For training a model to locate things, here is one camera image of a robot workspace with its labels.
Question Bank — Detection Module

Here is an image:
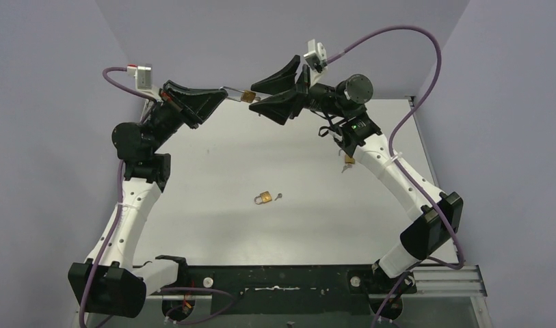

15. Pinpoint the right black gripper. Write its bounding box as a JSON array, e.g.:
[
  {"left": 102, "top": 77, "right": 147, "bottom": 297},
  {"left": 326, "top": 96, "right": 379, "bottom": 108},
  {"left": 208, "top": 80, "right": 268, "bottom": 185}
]
[{"left": 248, "top": 57, "right": 347, "bottom": 124}]

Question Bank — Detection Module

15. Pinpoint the brass padlock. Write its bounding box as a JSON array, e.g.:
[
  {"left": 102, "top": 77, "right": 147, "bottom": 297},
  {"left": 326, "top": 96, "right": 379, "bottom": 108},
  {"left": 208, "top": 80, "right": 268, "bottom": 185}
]
[
  {"left": 220, "top": 86, "right": 257, "bottom": 104},
  {"left": 344, "top": 154, "right": 355, "bottom": 165},
  {"left": 254, "top": 191, "right": 273, "bottom": 205}
]

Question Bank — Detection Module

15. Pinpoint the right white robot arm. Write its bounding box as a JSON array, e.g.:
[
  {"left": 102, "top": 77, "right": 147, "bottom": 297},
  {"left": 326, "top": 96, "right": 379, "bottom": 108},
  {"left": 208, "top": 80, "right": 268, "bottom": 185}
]
[{"left": 250, "top": 55, "right": 463, "bottom": 292}]

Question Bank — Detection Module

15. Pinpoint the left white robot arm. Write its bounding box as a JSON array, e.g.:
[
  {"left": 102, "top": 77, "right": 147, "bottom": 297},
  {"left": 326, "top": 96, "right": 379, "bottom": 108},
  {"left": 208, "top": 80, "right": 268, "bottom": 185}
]
[{"left": 68, "top": 81, "right": 228, "bottom": 318}]

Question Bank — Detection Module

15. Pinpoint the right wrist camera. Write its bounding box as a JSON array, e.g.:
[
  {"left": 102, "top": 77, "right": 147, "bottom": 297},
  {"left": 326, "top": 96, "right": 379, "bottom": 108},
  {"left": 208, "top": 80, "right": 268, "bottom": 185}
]
[{"left": 304, "top": 39, "right": 328, "bottom": 87}]

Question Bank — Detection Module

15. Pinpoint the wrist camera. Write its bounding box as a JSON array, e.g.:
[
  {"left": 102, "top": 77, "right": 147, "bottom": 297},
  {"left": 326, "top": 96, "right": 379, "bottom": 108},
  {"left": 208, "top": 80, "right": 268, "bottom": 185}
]
[
  {"left": 126, "top": 64, "right": 159, "bottom": 101},
  {"left": 304, "top": 39, "right": 328, "bottom": 87}
]

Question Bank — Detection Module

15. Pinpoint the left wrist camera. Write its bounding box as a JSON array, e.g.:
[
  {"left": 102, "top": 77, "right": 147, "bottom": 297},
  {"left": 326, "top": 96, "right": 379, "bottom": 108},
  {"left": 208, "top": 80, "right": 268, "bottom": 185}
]
[{"left": 126, "top": 64, "right": 159, "bottom": 101}]

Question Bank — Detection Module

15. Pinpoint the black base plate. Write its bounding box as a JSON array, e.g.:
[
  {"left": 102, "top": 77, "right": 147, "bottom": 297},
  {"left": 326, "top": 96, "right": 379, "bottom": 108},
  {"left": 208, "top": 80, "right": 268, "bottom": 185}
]
[{"left": 156, "top": 264, "right": 417, "bottom": 321}]

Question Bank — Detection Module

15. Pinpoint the aluminium rail frame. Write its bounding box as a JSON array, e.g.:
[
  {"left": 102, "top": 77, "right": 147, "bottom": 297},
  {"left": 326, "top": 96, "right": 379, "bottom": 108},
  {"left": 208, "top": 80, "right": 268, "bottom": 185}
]
[{"left": 71, "top": 94, "right": 495, "bottom": 328}]

